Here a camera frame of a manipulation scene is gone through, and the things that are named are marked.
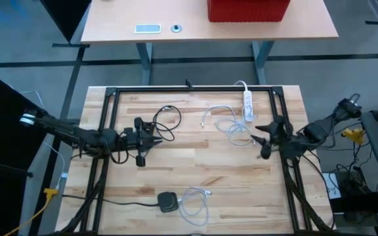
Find white outlet box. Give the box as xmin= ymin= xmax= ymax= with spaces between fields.
xmin=321 ymin=172 xmax=342 ymax=201

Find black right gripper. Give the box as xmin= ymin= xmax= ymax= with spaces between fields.
xmin=250 ymin=114 xmax=293 ymax=161

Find thin white USB cable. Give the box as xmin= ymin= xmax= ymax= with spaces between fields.
xmin=214 ymin=116 xmax=256 ymax=148
xmin=200 ymin=104 xmax=242 ymax=132

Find white power strip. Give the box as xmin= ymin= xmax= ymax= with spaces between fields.
xmin=234 ymin=79 xmax=255 ymax=123

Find yellow extension cable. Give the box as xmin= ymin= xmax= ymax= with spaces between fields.
xmin=4 ymin=187 xmax=60 ymax=236

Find white floor cable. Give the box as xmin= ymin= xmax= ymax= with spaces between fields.
xmin=42 ymin=140 xmax=69 ymax=191

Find light wooden desk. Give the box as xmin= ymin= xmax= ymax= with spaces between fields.
xmin=80 ymin=0 xmax=340 ymax=87

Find red plastic bin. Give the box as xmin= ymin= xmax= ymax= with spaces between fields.
xmin=207 ymin=0 xmax=291 ymax=24

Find long black USB cable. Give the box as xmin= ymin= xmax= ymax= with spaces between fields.
xmin=152 ymin=104 xmax=182 ymax=142

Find yellow plug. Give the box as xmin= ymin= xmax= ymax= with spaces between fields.
xmin=342 ymin=128 xmax=366 ymax=145

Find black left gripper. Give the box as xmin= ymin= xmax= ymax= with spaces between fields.
xmin=123 ymin=117 xmax=163 ymax=168

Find large black partition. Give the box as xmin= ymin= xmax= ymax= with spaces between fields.
xmin=0 ymin=67 xmax=58 ymax=236

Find black tower power strip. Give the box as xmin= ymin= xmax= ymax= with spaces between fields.
xmin=62 ymin=191 xmax=179 ymax=214

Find white braided USB cable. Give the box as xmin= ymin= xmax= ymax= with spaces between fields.
xmin=177 ymin=187 xmax=213 ymax=227

